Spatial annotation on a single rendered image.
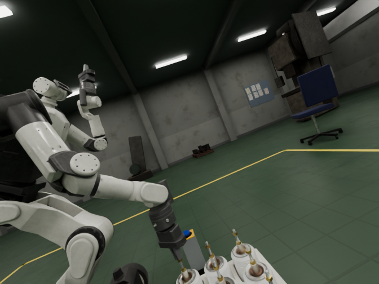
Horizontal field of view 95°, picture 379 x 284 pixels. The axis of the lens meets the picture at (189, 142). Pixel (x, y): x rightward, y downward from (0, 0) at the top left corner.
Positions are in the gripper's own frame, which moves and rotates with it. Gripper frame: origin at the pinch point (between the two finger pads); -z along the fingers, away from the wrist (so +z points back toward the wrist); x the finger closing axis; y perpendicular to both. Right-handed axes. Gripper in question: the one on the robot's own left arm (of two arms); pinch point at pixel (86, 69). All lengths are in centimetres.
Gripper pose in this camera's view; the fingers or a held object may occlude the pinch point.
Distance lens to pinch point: 136.7
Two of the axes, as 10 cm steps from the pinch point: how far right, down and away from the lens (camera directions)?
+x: 8.6, -2.2, -4.6
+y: -4.9, -0.5, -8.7
